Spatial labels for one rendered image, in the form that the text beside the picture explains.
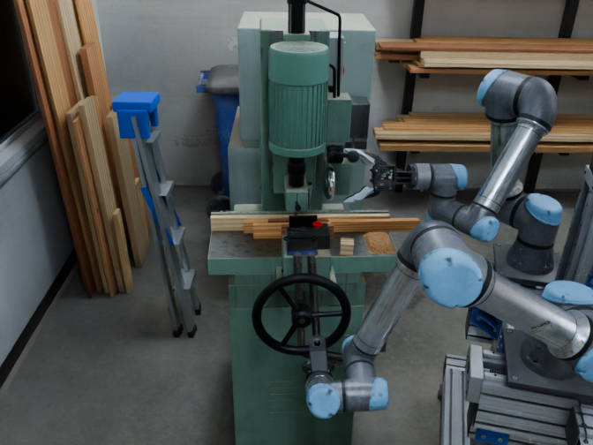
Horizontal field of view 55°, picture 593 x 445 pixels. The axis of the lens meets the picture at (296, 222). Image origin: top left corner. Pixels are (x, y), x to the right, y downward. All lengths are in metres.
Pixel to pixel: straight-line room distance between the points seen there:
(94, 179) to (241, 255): 1.35
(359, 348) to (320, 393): 0.17
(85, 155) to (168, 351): 1.01
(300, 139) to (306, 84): 0.16
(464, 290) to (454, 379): 1.26
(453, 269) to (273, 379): 1.06
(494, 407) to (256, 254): 0.81
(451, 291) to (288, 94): 0.77
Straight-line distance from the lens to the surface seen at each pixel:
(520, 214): 1.99
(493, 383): 1.66
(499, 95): 1.79
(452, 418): 2.29
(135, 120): 2.43
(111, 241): 3.13
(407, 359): 2.83
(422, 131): 3.83
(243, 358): 2.03
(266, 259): 1.79
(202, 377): 2.70
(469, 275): 1.19
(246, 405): 2.17
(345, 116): 1.96
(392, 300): 1.39
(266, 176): 2.03
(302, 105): 1.67
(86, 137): 2.91
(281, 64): 1.65
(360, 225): 1.93
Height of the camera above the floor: 1.84
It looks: 28 degrees down
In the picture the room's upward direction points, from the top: 1 degrees clockwise
